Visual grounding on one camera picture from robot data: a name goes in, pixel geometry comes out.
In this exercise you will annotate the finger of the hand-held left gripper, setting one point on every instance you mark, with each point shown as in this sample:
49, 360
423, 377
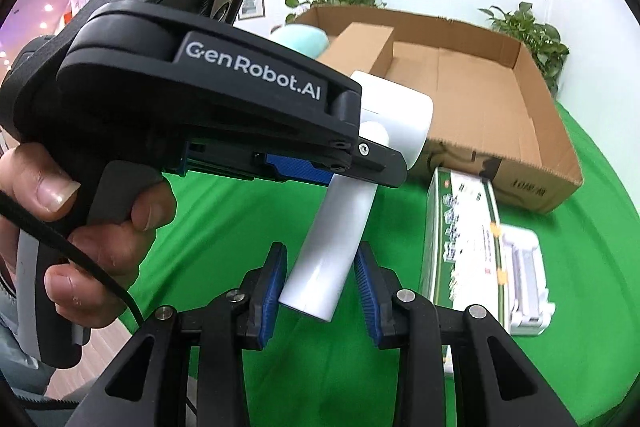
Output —
380, 164
300, 171

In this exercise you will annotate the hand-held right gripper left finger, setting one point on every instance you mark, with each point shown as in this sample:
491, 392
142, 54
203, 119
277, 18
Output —
270, 292

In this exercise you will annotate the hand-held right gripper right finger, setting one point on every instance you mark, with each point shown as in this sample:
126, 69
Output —
367, 292

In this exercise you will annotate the white hair dryer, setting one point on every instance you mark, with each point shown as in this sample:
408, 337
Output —
325, 257

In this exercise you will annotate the green and white medicine box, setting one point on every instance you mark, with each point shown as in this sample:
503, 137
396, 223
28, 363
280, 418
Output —
460, 232

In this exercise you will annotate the large cardboard box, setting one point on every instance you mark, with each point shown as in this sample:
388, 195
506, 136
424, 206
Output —
475, 107

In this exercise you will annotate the small brown cardboard box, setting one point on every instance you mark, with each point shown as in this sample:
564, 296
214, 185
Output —
360, 47

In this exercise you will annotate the teal plush toy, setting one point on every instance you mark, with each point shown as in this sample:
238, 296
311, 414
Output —
300, 39

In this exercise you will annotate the white plastic tray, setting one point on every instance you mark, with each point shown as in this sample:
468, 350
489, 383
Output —
525, 267

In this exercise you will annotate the person's left hand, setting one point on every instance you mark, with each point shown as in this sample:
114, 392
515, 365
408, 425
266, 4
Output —
45, 187

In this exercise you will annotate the green tablecloth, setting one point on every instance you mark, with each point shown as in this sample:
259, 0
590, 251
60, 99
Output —
225, 217

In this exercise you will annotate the trailing potted plant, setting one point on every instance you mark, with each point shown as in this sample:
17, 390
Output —
535, 37

